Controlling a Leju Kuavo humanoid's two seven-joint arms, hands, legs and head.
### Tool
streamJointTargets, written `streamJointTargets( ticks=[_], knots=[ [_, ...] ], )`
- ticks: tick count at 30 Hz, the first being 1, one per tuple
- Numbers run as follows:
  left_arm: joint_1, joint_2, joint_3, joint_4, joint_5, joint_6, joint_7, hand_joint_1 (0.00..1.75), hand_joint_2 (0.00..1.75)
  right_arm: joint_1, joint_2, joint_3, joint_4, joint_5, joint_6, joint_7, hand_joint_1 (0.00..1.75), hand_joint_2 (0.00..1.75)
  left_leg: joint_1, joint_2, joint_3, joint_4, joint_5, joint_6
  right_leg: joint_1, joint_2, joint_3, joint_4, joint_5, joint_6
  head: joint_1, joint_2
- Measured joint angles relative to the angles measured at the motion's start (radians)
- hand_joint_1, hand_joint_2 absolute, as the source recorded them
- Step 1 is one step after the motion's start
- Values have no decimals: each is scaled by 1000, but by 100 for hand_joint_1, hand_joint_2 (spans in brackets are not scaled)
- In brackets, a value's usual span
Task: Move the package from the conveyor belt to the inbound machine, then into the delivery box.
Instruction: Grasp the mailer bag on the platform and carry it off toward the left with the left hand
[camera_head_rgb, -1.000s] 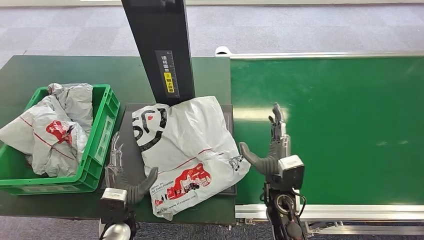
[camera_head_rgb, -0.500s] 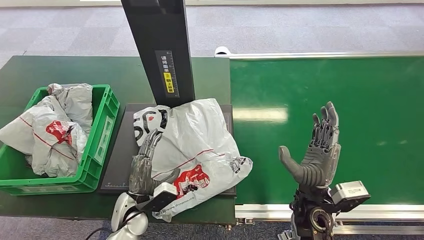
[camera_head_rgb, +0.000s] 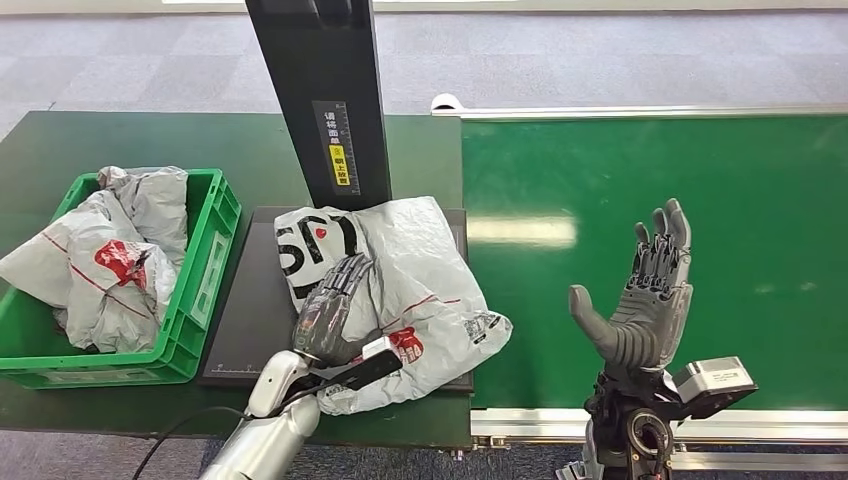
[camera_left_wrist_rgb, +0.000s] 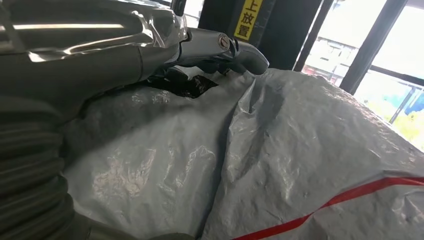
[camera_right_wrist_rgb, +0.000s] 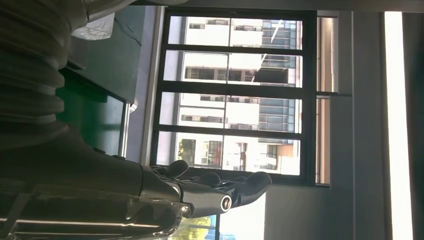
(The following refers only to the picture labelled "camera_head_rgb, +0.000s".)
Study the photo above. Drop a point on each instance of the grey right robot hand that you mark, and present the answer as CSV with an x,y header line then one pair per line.
x,y
646,318

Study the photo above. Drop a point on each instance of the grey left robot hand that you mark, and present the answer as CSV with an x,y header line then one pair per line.
x,y
328,318

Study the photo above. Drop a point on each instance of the grey poly mailer black lettering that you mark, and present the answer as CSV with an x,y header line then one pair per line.
x,y
417,278

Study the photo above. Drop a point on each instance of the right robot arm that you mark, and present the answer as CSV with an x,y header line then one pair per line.
x,y
626,424

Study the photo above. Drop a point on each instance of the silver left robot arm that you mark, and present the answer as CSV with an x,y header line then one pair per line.
x,y
272,424

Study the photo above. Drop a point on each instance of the green conveyor belt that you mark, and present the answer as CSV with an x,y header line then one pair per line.
x,y
729,199

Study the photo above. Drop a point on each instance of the black scale platform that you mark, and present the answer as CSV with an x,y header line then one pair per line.
x,y
252,311

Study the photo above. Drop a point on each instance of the green plastic crate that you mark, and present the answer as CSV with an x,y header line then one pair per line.
x,y
199,278

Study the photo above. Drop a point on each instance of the yellow warning sticker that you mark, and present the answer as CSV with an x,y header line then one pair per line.
x,y
338,166

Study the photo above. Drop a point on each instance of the crumpled plain grey poly mailer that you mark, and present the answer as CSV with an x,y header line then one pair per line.
x,y
159,205

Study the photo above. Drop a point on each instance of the grey poly mailer red logo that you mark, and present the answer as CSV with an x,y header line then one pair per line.
x,y
99,285

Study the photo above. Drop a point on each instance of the black scanner column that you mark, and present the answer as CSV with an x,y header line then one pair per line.
x,y
318,66

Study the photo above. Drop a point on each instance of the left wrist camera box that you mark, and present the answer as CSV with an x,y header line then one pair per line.
x,y
374,361

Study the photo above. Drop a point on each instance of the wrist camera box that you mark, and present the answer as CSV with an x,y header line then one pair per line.
x,y
374,361
712,381

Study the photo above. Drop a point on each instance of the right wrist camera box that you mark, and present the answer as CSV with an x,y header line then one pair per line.
x,y
712,381

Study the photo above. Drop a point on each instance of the aluminium conveyor frame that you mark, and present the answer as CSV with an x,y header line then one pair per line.
x,y
662,111

